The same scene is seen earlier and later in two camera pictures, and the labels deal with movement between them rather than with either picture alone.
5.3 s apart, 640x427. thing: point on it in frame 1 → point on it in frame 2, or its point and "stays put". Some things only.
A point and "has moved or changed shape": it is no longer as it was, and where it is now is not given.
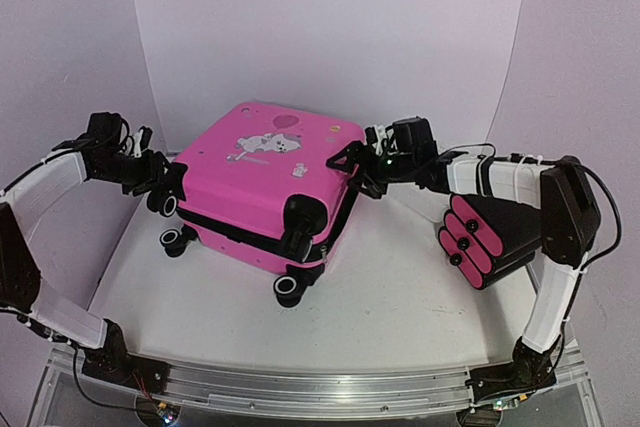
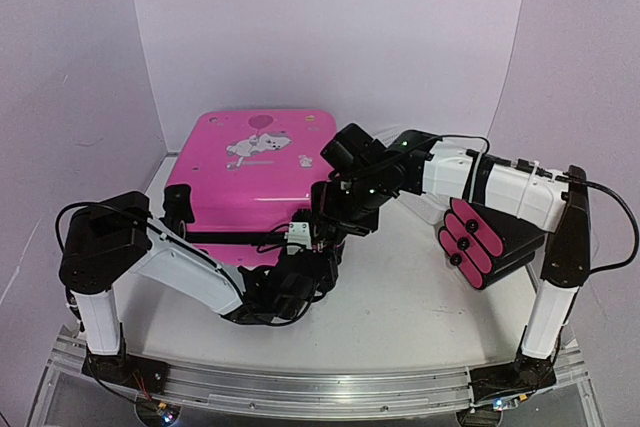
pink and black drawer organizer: [485, 237] stays put
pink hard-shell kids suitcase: [260, 192] has moved or changed shape
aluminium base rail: [320, 393] stays put
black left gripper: [153, 170] → [331, 279]
